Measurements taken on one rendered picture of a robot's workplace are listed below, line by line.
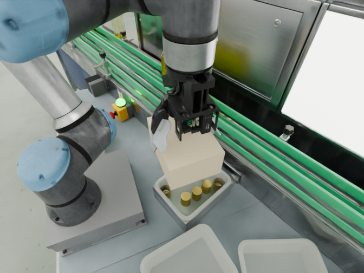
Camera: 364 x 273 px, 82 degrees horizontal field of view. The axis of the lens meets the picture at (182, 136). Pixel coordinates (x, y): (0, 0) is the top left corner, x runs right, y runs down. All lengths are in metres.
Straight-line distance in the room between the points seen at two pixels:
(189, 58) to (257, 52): 0.51
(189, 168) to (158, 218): 0.38
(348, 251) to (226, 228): 0.32
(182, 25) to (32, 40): 0.15
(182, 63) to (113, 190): 0.53
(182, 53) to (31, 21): 0.16
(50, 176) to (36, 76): 0.23
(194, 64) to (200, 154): 0.19
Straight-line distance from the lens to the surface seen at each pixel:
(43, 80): 0.59
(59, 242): 0.72
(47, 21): 0.22
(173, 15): 0.28
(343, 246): 0.77
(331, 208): 0.72
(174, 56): 0.30
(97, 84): 1.26
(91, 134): 0.61
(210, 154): 0.43
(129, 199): 0.70
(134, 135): 1.01
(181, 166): 0.41
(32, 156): 0.59
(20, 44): 0.22
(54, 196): 0.61
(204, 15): 0.28
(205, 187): 0.75
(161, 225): 0.77
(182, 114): 0.34
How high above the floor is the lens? 1.47
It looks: 47 degrees down
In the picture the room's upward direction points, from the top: straight up
